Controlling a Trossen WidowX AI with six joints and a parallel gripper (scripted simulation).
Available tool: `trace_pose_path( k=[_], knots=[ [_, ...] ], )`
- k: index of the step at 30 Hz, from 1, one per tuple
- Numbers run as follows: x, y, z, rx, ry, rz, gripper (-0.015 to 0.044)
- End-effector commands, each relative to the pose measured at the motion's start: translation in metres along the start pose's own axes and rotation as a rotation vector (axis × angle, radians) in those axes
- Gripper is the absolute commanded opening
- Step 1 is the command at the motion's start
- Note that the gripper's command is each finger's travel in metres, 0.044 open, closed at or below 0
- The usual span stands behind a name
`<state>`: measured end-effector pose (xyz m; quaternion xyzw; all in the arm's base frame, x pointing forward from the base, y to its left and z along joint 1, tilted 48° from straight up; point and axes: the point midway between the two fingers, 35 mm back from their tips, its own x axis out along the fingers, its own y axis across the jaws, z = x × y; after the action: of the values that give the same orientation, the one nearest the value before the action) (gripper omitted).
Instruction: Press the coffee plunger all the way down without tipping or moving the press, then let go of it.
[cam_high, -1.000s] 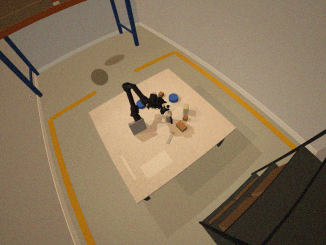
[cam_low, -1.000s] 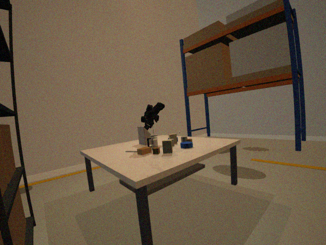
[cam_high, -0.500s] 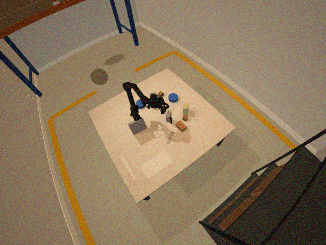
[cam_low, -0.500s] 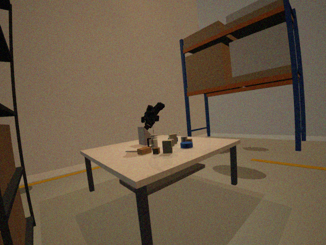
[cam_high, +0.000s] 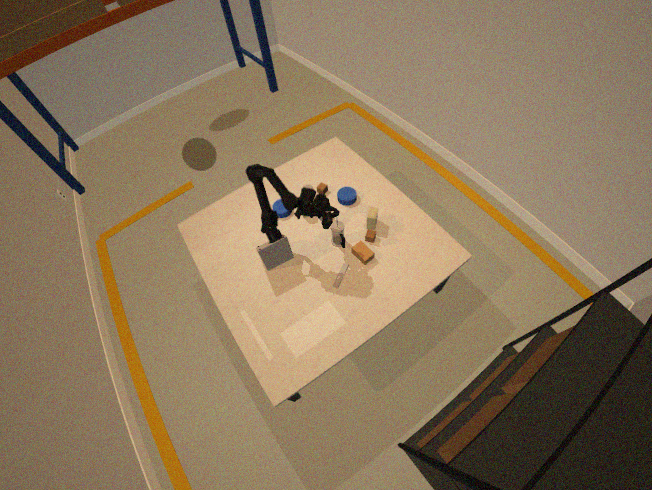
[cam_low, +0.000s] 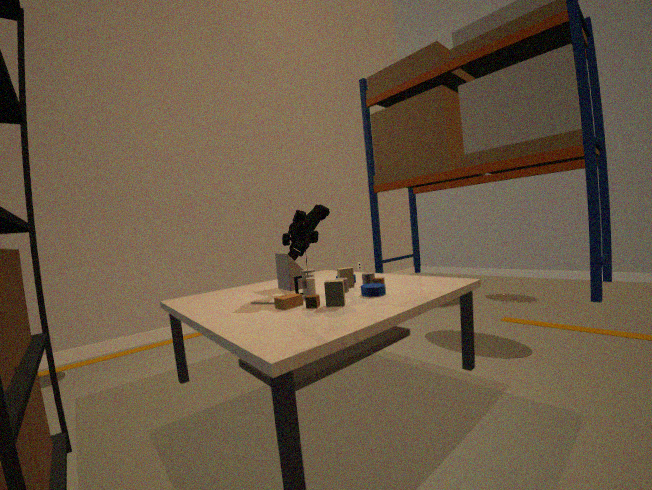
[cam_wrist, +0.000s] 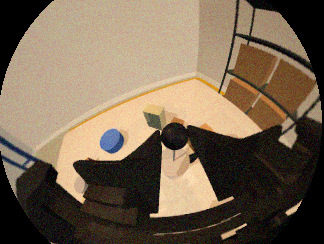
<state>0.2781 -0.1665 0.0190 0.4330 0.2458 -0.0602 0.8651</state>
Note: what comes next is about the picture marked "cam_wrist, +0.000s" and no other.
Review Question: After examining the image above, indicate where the blue short cylinder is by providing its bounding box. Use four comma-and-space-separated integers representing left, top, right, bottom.
100, 129, 123, 154

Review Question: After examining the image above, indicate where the glass french press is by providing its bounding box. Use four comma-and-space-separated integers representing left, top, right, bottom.
161, 123, 198, 180

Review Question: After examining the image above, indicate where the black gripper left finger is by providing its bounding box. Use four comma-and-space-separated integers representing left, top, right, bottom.
73, 130, 162, 214

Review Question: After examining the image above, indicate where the grey cylinder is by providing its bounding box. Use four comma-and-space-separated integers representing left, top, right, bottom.
74, 176, 89, 194

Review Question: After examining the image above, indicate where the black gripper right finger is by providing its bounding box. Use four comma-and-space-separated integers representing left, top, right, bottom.
187, 125, 283, 202

